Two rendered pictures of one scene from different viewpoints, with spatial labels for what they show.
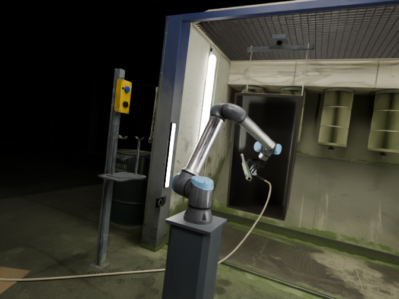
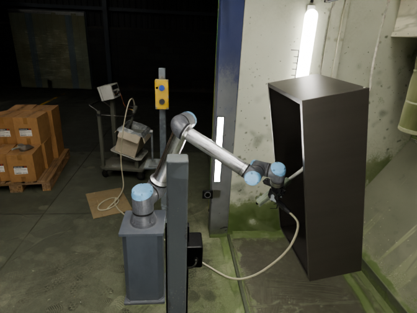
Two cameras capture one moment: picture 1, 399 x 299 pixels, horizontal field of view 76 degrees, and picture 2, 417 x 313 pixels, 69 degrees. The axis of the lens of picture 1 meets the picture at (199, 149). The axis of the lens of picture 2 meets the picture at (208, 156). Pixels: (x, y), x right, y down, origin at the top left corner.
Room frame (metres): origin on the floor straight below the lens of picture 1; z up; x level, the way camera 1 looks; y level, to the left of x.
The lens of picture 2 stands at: (1.06, -1.88, 1.90)
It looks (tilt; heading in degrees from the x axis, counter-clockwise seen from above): 21 degrees down; 59
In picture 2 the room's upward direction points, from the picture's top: 3 degrees clockwise
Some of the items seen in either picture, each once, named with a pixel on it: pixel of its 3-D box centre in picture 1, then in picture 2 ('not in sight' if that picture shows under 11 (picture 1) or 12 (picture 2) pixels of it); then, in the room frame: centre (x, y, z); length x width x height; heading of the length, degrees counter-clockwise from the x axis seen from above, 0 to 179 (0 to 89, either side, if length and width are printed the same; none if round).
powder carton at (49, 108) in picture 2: not in sight; (46, 119); (1.18, 3.07, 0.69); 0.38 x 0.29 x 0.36; 71
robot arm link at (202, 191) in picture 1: (200, 190); (143, 198); (1.63, -0.04, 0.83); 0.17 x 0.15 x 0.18; 38
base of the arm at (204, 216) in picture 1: (198, 212); (143, 215); (1.63, -0.04, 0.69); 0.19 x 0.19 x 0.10
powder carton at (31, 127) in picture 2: not in sight; (33, 127); (1.00, 2.70, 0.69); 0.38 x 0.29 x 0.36; 67
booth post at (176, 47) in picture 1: (165, 135); (223, 127); (2.53, 0.35, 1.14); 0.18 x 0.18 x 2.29; 65
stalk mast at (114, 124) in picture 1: (110, 168); (163, 154); (2.09, 0.72, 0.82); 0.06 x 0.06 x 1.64; 65
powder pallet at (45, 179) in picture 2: not in sight; (31, 168); (0.88, 2.77, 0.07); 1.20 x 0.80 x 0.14; 72
